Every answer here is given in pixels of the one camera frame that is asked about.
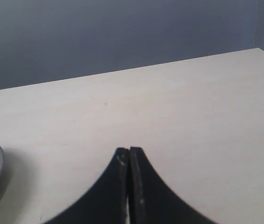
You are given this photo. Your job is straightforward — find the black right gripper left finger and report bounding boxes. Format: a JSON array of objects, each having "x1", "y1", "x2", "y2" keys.
[{"x1": 47, "y1": 148, "x2": 129, "y2": 224}]

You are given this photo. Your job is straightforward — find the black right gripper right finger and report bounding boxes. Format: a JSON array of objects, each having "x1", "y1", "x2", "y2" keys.
[{"x1": 128, "y1": 147, "x2": 214, "y2": 224}]

